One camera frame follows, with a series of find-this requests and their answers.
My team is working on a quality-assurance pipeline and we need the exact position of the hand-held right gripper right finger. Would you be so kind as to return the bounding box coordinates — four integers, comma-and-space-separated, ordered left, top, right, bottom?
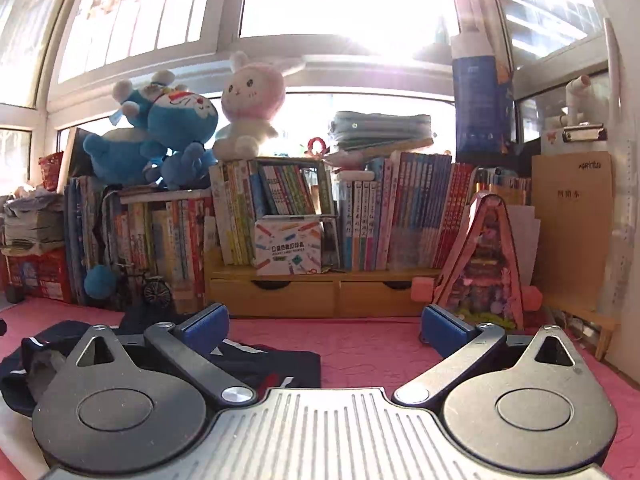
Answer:
391, 304, 586, 408

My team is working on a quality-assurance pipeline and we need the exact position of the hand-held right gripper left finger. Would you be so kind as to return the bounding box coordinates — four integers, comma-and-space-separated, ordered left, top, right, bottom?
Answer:
65, 302, 259, 407

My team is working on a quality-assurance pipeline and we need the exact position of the white and navy jacket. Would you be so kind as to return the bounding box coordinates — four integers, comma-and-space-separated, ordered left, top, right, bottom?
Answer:
0, 319, 322, 461

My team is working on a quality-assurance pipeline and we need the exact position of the miniature bicycle model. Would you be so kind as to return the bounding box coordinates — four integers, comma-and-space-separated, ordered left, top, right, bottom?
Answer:
112, 262, 173, 306

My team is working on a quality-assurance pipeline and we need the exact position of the pink toy house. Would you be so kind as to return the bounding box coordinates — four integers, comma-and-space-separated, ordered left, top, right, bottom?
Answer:
411, 191, 543, 331

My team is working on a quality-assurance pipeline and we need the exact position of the pink printed table mat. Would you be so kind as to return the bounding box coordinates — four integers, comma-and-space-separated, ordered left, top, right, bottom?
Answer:
0, 295, 640, 480

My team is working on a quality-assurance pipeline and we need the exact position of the wooden desk shelf with drawers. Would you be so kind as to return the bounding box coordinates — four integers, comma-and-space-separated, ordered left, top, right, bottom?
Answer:
205, 247, 446, 318

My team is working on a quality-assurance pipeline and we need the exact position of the blue pompom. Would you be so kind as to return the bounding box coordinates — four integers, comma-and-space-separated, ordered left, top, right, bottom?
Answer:
83, 265, 118, 297

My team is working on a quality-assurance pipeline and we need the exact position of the white printed cardboard box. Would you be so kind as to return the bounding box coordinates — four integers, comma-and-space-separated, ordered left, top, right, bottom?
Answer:
252, 216, 323, 276

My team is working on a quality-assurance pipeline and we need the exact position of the row of tall blue books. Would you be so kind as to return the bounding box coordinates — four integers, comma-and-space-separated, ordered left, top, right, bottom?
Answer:
65, 177, 107, 306

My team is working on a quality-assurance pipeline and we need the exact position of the brown cardboard sketch pad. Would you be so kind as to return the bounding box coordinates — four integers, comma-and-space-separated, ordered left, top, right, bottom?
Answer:
530, 150, 617, 311

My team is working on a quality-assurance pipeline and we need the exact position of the red plastic crate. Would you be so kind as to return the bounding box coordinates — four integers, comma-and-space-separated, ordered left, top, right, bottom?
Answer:
5, 247, 73, 303

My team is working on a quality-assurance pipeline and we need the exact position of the plain blue plush toy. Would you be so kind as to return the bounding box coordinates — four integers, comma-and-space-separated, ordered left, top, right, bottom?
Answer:
82, 127, 166, 186

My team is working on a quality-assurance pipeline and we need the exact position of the stack of papers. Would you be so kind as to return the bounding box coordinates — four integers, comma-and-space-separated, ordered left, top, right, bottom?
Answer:
2, 187, 66, 256

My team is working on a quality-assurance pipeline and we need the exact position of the blue plush toy with face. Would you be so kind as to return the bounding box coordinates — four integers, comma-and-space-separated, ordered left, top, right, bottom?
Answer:
112, 70, 221, 191

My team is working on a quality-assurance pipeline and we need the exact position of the grey zip pouch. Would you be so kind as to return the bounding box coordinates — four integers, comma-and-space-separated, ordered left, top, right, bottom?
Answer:
327, 110, 433, 151

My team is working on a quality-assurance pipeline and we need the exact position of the red woven basket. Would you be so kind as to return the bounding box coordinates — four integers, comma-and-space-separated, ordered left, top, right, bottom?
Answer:
39, 152, 66, 193

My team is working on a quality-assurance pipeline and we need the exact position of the white and pink rabbit plush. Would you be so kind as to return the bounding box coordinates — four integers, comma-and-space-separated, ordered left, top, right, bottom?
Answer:
212, 50, 306, 161

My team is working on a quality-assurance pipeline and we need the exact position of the blue and white tube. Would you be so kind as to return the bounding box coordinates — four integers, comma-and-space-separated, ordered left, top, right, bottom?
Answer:
450, 30, 516, 153

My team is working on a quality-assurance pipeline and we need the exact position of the white clipboard with black clip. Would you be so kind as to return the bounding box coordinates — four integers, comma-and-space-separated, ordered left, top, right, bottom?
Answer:
542, 124, 609, 157

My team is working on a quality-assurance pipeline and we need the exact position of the white pipe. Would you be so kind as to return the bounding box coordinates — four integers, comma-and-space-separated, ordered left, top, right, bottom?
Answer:
564, 74, 594, 127

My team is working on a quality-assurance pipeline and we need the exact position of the white framed window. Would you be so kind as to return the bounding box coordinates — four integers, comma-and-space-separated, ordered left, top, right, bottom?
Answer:
0, 0, 640, 171

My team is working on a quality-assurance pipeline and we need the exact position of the white plastic rail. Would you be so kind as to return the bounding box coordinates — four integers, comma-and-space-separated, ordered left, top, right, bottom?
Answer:
601, 17, 632, 361

